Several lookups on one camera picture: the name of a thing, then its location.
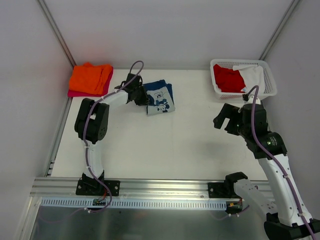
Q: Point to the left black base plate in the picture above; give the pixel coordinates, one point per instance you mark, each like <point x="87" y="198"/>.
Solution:
<point x="112" y="187"/>

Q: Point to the orange folded t shirt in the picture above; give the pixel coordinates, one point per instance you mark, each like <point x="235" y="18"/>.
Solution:
<point x="86" y="78"/>

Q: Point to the white slotted cable duct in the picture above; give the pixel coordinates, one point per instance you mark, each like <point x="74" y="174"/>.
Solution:
<point x="157" y="204"/>

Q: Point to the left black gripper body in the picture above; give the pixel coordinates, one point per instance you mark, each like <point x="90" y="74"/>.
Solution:
<point x="143" y="95"/>

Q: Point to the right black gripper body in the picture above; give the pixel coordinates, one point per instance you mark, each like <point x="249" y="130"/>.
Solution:
<point x="230" y="120"/>

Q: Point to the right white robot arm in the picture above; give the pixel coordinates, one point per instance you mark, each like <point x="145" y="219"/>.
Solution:
<point x="287" y="218"/>

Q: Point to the blue t shirt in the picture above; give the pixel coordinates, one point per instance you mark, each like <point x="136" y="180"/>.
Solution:
<point x="160" y="97"/>

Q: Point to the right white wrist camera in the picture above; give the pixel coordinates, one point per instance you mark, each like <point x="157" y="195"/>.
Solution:
<point x="249" y="99"/>

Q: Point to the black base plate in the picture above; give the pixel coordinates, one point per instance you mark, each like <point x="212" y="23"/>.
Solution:
<point x="112" y="187"/>
<point x="221" y="190"/>

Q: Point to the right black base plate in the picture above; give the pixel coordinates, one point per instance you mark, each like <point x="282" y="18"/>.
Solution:
<point x="221" y="190"/>

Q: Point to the pink folded t shirt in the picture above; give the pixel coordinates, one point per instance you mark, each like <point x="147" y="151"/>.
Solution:
<point x="107" y="85"/>

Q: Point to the white t shirt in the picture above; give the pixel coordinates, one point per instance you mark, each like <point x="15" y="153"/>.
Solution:
<point x="253" y="75"/>

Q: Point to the white plastic basket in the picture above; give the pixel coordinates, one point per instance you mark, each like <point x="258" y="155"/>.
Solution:
<point x="270" y="85"/>

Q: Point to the red t shirt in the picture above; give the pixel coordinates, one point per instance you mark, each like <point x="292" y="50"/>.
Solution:
<point x="228" y="80"/>

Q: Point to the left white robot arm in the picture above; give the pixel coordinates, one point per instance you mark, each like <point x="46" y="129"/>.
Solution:
<point x="91" y="126"/>

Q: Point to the aluminium mounting rail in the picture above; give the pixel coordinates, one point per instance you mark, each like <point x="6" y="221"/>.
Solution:
<point x="151" y="189"/>

